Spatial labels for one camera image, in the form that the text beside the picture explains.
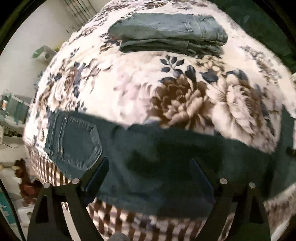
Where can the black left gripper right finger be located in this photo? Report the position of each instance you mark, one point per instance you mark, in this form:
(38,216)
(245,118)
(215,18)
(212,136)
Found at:
(250,218)

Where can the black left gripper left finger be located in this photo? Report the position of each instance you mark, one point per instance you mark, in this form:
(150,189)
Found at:
(48,220)

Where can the dark blue denim pants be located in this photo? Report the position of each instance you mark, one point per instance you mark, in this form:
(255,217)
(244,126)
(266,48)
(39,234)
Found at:
(163,172)

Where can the cluttered side table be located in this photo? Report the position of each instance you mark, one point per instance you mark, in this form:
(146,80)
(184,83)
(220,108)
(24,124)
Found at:
(14,111)

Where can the floral brown white blanket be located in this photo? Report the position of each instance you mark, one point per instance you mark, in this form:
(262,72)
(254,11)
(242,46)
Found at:
(240,94)

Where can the green lidded plastic box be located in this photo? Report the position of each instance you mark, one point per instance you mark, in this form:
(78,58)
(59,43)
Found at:
(44,53)

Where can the folded grey-green jeans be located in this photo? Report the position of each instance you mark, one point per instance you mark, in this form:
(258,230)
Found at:
(178,33)

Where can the dark green cloth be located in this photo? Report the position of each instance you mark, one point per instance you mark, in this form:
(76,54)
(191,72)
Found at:
(270,22)

